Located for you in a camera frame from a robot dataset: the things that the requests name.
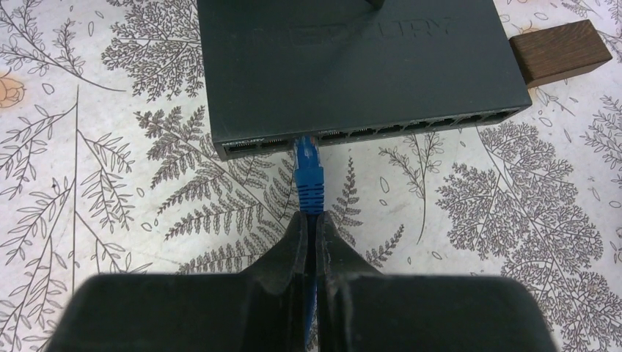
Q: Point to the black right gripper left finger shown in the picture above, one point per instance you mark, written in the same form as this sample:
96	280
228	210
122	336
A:
262	308

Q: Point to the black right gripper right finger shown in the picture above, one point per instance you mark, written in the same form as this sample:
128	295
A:
361	309

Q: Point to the black network switch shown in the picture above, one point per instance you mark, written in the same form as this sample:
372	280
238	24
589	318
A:
349	71

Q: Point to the floral table mat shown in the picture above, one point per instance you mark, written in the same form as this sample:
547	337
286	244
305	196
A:
107	167

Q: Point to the reddish brown wooden block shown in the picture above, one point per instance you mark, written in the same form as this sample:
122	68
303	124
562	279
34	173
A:
559	53

